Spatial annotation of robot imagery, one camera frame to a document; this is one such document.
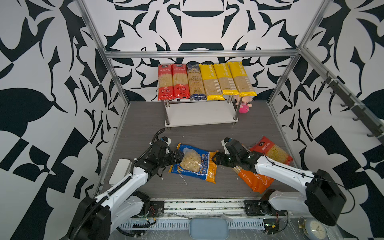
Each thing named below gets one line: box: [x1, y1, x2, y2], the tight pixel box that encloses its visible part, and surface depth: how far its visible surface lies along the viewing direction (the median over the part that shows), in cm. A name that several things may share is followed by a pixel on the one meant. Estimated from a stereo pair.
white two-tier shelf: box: [164, 95, 243, 130], surface depth 108 cm
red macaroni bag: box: [249, 136, 293, 165], surface depth 92 cm
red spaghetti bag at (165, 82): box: [157, 64, 175, 101], surface depth 80 cm
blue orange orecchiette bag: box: [168, 143, 219, 184], surface depth 86 cm
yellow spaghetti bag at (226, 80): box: [213, 63, 239, 96], surface depth 83 cm
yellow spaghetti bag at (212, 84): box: [199, 64, 226, 101], surface depth 81 cm
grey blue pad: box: [189, 217, 229, 240], surface depth 69 cm
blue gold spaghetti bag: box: [186, 64, 207, 101], surface depth 80 cm
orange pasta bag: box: [232, 165, 275, 194], surface depth 81 cm
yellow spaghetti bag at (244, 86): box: [228, 61, 258, 98], surface depth 81 cm
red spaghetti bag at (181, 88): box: [172, 64, 190, 99], surface depth 80 cm
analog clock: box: [298, 216, 328, 240], surface depth 67 cm
